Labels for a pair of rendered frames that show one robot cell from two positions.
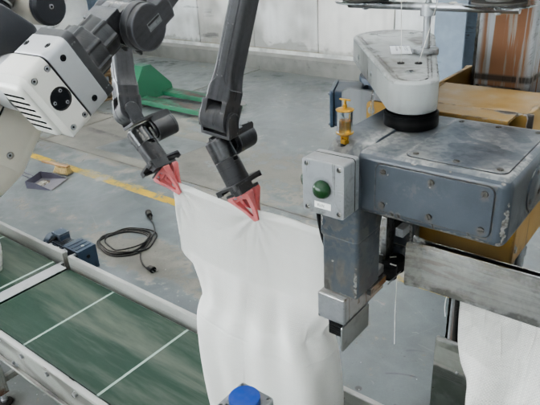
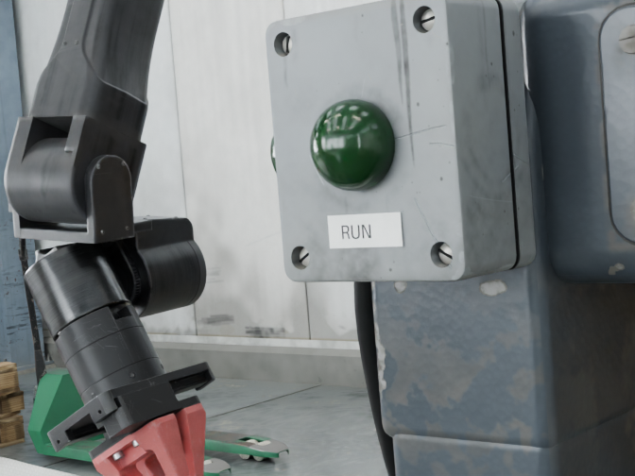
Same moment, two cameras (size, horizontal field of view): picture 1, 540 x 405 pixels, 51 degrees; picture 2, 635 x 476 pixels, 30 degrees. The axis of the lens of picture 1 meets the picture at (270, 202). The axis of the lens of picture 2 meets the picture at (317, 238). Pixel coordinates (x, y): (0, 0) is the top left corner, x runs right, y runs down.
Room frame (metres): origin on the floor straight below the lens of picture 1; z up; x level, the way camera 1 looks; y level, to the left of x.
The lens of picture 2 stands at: (0.41, -0.07, 1.28)
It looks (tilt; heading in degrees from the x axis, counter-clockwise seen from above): 3 degrees down; 0
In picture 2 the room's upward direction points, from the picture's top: 5 degrees counter-clockwise
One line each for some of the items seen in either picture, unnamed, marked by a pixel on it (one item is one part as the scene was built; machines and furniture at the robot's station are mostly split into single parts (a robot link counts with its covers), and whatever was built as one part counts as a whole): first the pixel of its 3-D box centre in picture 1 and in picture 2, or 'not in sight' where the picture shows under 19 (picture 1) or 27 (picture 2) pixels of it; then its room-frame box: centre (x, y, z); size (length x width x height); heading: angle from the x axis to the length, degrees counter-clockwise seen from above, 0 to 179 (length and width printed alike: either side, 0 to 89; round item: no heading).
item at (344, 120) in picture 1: (345, 120); not in sight; (0.87, -0.12, 1.37); 0.03 x 0.02 x 0.03; 51
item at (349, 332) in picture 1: (344, 322); not in sight; (0.86, -0.12, 0.98); 0.09 x 0.05 x 0.05; 141
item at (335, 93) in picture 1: (346, 108); not in sight; (1.34, -0.20, 1.25); 0.10 x 0.08 x 0.12; 166
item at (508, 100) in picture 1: (485, 157); not in sight; (1.14, -0.47, 1.18); 0.34 x 0.25 x 0.31; 141
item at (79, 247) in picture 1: (65, 249); not in sight; (2.34, 0.96, 0.35); 0.30 x 0.15 x 0.15; 51
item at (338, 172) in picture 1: (330, 183); (399, 143); (0.81, -0.10, 1.29); 0.08 x 0.05 x 0.09; 51
